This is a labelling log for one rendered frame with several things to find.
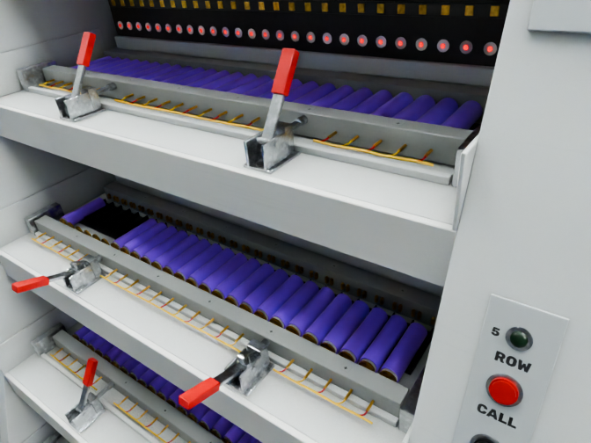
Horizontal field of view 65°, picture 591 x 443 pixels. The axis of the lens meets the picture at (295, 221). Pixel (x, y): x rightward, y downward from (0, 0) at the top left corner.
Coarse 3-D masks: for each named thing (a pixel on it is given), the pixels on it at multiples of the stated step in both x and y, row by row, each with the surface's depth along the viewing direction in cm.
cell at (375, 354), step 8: (392, 320) 45; (400, 320) 45; (384, 328) 44; (392, 328) 44; (400, 328) 44; (376, 336) 44; (384, 336) 43; (392, 336) 44; (400, 336) 44; (376, 344) 43; (384, 344) 43; (392, 344) 43; (368, 352) 42; (376, 352) 42; (384, 352) 42; (360, 360) 42; (368, 360) 41; (376, 360) 41; (376, 368) 41
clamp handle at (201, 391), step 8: (240, 360) 42; (232, 368) 41; (240, 368) 41; (216, 376) 40; (224, 376) 40; (232, 376) 40; (200, 384) 38; (208, 384) 38; (216, 384) 38; (192, 392) 37; (200, 392) 37; (208, 392) 38; (184, 400) 36; (192, 400) 36; (200, 400) 37
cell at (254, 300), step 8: (280, 272) 52; (272, 280) 51; (280, 280) 52; (256, 288) 51; (264, 288) 50; (272, 288) 51; (248, 296) 50; (256, 296) 50; (264, 296) 50; (248, 304) 49; (256, 304) 49
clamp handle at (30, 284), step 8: (72, 264) 55; (64, 272) 55; (72, 272) 55; (24, 280) 52; (32, 280) 52; (40, 280) 52; (48, 280) 53; (16, 288) 50; (24, 288) 51; (32, 288) 51
